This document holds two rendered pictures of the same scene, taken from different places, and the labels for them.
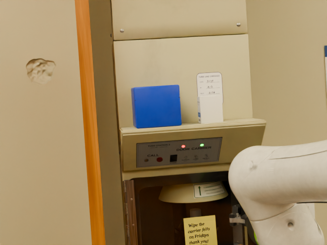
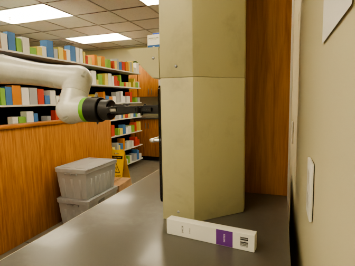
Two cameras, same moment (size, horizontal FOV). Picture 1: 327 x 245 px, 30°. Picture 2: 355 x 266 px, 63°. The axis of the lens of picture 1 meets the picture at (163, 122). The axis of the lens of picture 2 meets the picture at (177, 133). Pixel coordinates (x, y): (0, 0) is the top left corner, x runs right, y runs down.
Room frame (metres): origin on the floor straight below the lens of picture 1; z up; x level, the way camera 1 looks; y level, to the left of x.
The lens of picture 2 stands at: (1.92, -1.05, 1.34)
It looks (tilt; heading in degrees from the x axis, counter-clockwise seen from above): 6 degrees down; 116
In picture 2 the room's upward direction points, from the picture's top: 1 degrees counter-clockwise
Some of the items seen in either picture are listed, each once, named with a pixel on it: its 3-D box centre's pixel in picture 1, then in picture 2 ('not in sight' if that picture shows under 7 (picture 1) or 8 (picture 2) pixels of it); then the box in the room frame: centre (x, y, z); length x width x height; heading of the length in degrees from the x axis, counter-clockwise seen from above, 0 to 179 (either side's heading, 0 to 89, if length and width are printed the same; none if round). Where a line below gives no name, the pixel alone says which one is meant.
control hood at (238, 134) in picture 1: (191, 145); (162, 68); (1.38, -0.06, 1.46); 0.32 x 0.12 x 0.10; 96
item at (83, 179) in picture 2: not in sight; (88, 177); (-0.41, 1.41, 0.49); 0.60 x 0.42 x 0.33; 96
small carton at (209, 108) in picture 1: (209, 109); (156, 44); (1.38, -0.11, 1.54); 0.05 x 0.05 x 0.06; 3
